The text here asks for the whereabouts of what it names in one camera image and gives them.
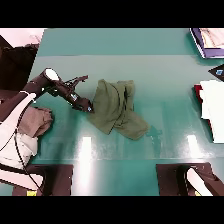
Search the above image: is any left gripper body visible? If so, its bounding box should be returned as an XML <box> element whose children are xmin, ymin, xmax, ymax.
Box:
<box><xmin>65</xmin><ymin>91</ymin><xmax>95</xmax><ymax>114</ymax></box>

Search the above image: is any green garment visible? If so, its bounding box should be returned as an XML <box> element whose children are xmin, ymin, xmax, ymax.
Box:
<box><xmin>86</xmin><ymin>78</ymin><xmax>151</xmax><ymax>141</ymax></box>

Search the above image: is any brown garment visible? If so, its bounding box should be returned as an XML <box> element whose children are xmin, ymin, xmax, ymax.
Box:
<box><xmin>17</xmin><ymin>106</ymin><xmax>55</xmax><ymax>139</ymax></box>

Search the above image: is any red garment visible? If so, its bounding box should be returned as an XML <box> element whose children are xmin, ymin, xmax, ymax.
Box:
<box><xmin>193</xmin><ymin>83</ymin><xmax>215</xmax><ymax>140</ymax></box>

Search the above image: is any white garment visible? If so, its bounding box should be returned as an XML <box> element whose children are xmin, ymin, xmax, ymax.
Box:
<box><xmin>199</xmin><ymin>79</ymin><xmax>224</xmax><ymax>145</ymax></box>

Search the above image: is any black garment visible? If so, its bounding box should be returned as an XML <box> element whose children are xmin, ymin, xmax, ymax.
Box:
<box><xmin>208</xmin><ymin>63</ymin><xmax>224</xmax><ymax>83</ymax></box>

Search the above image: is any black cable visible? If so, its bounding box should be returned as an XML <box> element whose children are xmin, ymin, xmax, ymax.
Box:
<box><xmin>13</xmin><ymin>111</ymin><xmax>46</xmax><ymax>196</ymax></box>

